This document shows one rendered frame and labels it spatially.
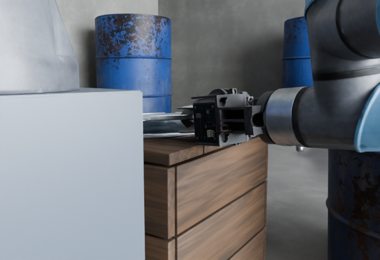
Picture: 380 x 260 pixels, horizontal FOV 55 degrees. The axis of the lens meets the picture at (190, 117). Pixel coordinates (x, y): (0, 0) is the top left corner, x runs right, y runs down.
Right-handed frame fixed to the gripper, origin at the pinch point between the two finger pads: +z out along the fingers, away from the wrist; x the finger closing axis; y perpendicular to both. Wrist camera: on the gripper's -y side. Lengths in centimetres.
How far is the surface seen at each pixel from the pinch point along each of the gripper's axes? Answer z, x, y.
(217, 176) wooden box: -3.7, 10.5, -2.2
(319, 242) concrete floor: 3, 38, -48
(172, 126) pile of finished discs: 10.1, 2.1, -4.0
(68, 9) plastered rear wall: 224, -79, -80
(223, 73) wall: 206, -29, -232
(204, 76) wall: 226, -27, -224
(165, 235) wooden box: -6.0, 16.5, 11.5
